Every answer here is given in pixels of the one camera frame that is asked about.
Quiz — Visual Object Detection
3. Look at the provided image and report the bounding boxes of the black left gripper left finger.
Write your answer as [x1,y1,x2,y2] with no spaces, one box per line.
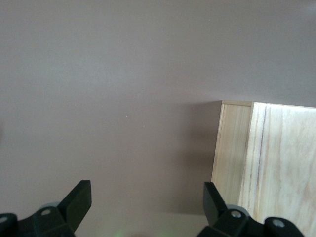
[0,179,92,237]

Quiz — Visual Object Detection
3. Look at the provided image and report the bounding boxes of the brown table cover sheet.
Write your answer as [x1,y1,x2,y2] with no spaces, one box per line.
[0,0,316,237]

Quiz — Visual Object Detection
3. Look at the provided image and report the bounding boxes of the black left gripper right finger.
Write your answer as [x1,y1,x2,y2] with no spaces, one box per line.
[203,181,303,237]

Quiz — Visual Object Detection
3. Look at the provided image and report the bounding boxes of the light wooden cabinet box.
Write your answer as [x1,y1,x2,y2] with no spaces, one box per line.
[211,100,316,237]

